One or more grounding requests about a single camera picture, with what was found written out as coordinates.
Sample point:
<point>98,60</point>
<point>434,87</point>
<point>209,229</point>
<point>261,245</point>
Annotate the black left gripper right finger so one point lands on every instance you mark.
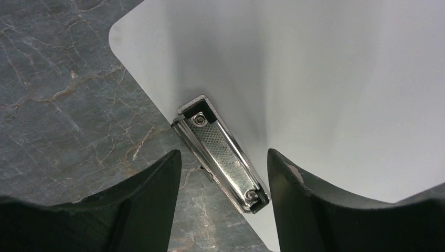
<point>312,214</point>

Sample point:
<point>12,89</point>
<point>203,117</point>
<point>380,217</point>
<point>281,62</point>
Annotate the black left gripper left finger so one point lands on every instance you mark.
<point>133,215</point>

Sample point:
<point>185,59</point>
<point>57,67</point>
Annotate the white clipboard metal clip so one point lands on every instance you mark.
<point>350,91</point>

